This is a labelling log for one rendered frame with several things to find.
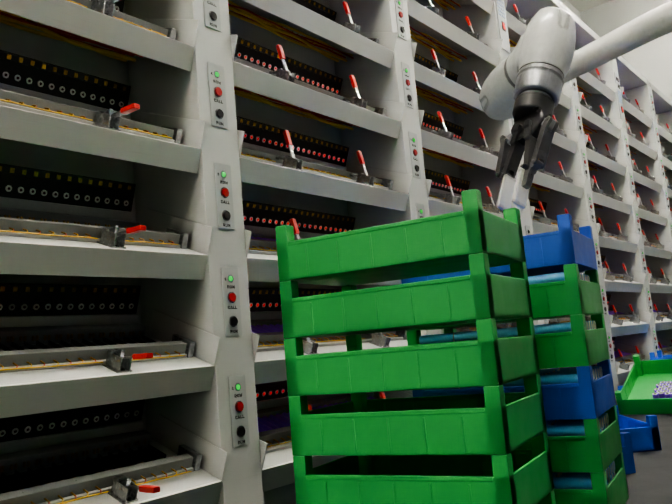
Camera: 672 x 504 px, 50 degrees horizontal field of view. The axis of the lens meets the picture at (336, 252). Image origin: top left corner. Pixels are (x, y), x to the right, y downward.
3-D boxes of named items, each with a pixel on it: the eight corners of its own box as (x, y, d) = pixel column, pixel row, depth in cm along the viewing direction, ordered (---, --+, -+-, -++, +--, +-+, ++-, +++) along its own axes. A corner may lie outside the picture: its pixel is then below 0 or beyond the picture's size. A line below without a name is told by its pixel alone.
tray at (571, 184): (581, 198, 297) (589, 165, 296) (522, 179, 249) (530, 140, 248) (536, 191, 309) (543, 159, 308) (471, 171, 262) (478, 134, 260)
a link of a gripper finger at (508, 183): (506, 173, 134) (503, 174, 135) (498, 206, 132) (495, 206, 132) (517, 180, 135) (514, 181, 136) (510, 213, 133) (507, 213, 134)
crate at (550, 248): (597, 269, 129) (591, 226, 130) (575, 263, 112) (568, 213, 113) (442, 289, 144) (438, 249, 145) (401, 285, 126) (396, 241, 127)
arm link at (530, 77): (539, 96, 147) (534, 121, 145) (507, 74, 143) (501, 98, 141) (574, 80, 139) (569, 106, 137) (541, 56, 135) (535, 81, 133)
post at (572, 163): (620, 397, 292) (566, 6, 315) (613, 400, 285) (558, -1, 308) (572, 399, 304) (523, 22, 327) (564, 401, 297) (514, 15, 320)
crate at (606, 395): (616, 404, 126) (610, 358, 127) (596, 419, 109) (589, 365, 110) (455, 410, 141) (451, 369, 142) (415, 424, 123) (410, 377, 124)
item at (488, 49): (497, 67, 247) (506, 26, 246) (402, 11, 199) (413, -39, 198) (447, 64, 259) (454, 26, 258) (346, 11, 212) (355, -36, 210)
